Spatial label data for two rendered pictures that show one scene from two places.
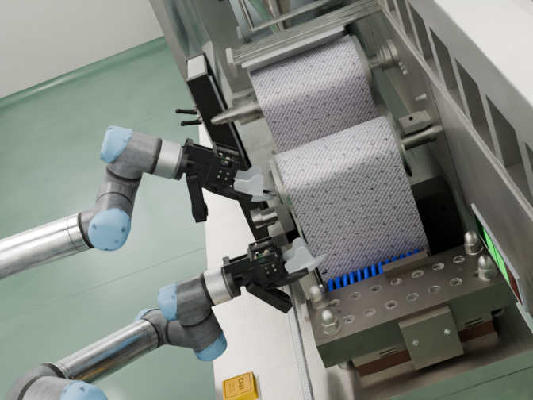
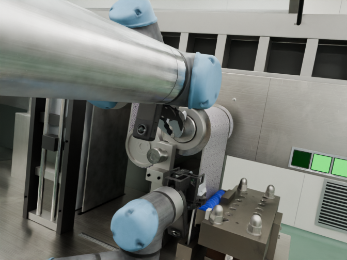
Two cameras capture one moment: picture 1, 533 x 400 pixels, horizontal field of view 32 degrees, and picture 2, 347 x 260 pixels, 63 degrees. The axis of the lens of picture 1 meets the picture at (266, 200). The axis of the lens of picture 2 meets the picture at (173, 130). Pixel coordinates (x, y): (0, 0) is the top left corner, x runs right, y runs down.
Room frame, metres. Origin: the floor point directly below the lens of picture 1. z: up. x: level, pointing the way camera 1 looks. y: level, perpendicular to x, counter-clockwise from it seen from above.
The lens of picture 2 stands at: (1.47, 0.68, 1.34)
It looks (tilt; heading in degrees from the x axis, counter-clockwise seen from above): 8 degrees down; 289
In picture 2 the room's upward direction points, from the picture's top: 8 degrees clockwise
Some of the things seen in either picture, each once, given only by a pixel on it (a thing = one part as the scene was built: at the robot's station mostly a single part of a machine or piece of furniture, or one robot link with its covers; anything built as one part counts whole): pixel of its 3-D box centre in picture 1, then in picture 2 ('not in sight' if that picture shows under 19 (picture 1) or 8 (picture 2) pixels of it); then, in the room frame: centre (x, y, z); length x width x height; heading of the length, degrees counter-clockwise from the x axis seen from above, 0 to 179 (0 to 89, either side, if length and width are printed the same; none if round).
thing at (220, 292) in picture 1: (220, 283); (162, 205); (1.65, 0.16, 1.11); 0.08 x 0.05 x 0.08; 175
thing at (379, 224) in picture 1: (364, 232); (211, 174); (1.61, -0.16, 1.11); 0.23 x 0.01 x 0.18; 85
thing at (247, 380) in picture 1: (239, 390); not in sight; (1.55, 0.21, 0.91); 0.07 x 0.07 x 0.02; 85
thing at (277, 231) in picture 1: (293, 258); (155, 198); (1.72, -0.01, 1.05); 0.06 x 0.05 x 0.31; 85
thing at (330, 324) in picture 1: (328, 320); (255, 223); (1.46, -0.02, 1.05); 0.04 x 0.04 x 0.04
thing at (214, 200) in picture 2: (376, 271); (213, 202); (1.59, -0.16, 1.03); 0.21 x 0.04 x 0.03; 85
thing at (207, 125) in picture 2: (285, 184); (185, 128); (1.68, -0.05, 1.25); 0.15 x 0.01 x 0.15; 175
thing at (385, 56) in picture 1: (380, 59); not in sight; (1.91, -0.36, 1.33); 0.07 x 0.07 x 0.07; 85
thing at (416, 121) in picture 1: (415, 121); not in sight; (1.66, -0.34, 1.28); 0.06 x 0.05 x 0.02; 85
